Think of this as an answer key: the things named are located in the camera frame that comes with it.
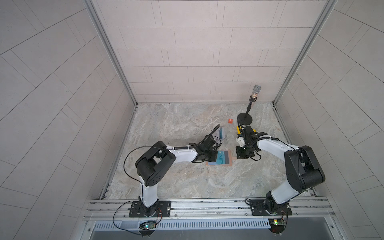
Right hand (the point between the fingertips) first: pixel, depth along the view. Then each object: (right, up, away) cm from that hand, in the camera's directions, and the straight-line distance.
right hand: (236, 156), depth 90 cm
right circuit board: (+13, -26, -22) cm, 36 cm away
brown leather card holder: (-5, -2, -3) cm, 6 cm away
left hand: (-10, 0, -1) cm, 10 cm away
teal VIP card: (-10, -1, -3) cm, 10 cm away
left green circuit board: (-45, -23, -25) cm, 56 cm away
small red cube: (0, +21, +15) cm, 26 cm away
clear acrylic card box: (-8, +14, +2) cm, 16 cm away
